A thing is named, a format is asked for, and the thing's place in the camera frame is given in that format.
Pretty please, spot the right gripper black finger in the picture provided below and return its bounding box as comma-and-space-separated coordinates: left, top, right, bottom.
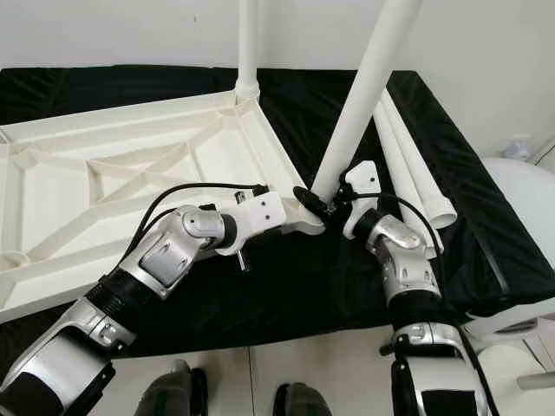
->
293, 186, 333, 217

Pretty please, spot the white plastic table top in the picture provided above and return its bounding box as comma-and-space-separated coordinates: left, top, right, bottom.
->
0, 88, 326, 313

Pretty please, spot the black table cloth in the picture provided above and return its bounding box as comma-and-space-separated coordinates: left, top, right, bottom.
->
0, 65, 555, 369

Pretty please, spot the grey robot left foot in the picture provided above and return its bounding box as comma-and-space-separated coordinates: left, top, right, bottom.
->
139, 360, 207, 416

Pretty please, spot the grey robot foot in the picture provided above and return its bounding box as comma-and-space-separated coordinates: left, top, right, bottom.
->
273, 381, 335, 416
139, 360, 207, 416

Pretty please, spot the grey robot right foot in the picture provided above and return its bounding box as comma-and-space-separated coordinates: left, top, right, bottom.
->
273, 381, 335, 416

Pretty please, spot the white round base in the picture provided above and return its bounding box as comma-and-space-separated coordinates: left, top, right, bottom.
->
481, 342, 555, 416

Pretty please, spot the grey metal rod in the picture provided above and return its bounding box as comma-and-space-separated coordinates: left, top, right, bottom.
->
516, 373, 555, 392

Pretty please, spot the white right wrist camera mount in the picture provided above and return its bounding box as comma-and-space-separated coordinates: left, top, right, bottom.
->
343, 160, 382, 240

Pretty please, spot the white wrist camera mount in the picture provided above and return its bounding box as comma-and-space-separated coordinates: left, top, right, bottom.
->
225, 189, 289, 257
343, 160, 382, 240

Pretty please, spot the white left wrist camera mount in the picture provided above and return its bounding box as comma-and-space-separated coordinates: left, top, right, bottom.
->
225, 189, 289, 257

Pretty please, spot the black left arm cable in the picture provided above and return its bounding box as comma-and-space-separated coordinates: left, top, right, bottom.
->
130, 182, 270, 271

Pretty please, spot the small white wall device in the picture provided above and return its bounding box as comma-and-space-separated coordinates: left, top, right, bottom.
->
507, 137, 535, 162

